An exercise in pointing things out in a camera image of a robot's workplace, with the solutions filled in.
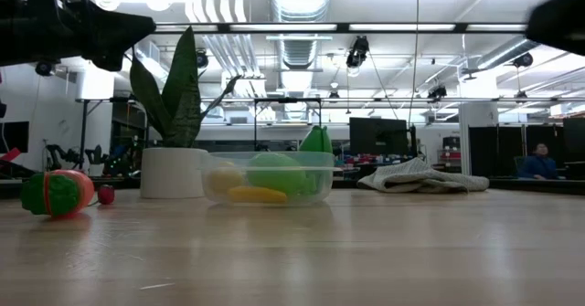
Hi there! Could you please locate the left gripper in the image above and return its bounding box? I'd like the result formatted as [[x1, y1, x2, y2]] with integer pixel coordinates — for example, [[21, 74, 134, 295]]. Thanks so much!
[[0, 0, 157, 73]]

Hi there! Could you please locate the small round red toy fruit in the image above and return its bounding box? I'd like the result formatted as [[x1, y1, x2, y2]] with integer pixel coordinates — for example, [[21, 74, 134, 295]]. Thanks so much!
[[93, 184, 116, 206]]

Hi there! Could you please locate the green and orange toy vegetable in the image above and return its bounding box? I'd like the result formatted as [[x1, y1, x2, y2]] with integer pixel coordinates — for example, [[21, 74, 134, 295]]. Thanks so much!
[[19, 169, 96, 219]]

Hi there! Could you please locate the yellow toy lemon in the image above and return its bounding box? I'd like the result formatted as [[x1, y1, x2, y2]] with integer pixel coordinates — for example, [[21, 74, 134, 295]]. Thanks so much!
[[206, 161, 246, 196]]

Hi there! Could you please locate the yellow toy banana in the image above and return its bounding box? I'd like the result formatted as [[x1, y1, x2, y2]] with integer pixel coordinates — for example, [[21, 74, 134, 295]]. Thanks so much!
[[227, 185, 289, 205]]

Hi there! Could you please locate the large green toy fruit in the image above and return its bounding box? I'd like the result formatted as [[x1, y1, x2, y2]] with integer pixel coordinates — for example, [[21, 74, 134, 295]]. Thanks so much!
[[246, 152, 309, 197]]

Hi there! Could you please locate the grey-white waffle towel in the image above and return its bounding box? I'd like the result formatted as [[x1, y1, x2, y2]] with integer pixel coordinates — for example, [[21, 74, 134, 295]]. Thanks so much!
[[356, 156, 491, 195]]

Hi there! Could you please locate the green toy bell pepper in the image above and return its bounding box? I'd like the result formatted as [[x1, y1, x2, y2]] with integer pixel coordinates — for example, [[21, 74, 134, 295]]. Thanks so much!
[[299, 125, 335, 170]]

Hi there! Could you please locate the clear plastic tupperware container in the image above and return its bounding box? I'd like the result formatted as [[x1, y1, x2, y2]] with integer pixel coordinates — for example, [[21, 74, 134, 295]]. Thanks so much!
[[199, 150, 343, 207]]

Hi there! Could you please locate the green snake plant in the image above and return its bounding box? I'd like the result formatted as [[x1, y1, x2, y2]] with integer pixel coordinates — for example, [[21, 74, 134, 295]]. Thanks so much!
[[129, 26, 242, 150]]

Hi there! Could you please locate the dark shelving rack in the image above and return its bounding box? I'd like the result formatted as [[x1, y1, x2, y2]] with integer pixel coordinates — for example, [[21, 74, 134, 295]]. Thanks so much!
[[112, 98, 150, 175]]

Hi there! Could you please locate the white plant pot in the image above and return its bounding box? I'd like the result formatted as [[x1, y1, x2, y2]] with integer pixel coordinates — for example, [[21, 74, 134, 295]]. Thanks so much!
[[139, 147, 209, 200]]

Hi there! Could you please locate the white column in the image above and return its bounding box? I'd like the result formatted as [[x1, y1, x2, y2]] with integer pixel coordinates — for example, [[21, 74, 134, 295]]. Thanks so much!
[[458, 102, 499, 175]]

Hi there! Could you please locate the person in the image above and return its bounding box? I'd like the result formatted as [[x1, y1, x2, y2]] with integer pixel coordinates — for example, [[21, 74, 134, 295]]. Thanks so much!
[[517, 142, 567, 181]]

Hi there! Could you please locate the red strip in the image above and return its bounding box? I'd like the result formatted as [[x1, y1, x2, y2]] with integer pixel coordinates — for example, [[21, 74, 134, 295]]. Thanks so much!
[[0, 146, 23, 164]]

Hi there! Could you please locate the small shelf with red bins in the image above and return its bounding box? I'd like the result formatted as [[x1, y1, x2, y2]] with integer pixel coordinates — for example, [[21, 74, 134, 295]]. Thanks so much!
[[436, 135, 463, 164]]

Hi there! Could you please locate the large black monitor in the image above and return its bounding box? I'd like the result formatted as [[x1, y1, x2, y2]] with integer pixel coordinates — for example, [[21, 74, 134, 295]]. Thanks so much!
[[348, 117, 409, 157]]

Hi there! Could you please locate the cluttered far workbench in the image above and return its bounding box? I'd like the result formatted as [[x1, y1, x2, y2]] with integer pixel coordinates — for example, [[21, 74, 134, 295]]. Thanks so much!
[[333, 153, 381, 175]]

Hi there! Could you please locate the black wall screen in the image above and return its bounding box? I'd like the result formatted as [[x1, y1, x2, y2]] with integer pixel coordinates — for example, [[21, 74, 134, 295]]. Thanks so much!
[[0, 121, 30, 154]]

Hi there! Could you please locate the black partition wall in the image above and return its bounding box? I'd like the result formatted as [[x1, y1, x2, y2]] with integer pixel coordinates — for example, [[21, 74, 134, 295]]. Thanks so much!
[[467, 123, 564, 178]]

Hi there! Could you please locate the thin hanging cable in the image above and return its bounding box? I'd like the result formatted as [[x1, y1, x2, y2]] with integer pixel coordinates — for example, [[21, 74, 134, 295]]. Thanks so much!
[[406, 0, 421, 124]]

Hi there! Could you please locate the silver ceiling air duct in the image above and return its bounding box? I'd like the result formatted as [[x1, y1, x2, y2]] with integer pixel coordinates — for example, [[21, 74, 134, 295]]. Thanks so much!
[[268, 0, 334, 120]]

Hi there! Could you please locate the black overhead camera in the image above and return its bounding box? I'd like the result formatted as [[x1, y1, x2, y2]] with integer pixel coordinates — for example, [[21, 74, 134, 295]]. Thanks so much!
[[346, 35, 370, 69]]

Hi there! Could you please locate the black overhead frame bar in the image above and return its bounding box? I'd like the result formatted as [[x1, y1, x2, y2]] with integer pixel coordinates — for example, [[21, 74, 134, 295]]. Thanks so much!
[[154, 21, 529, 35]]

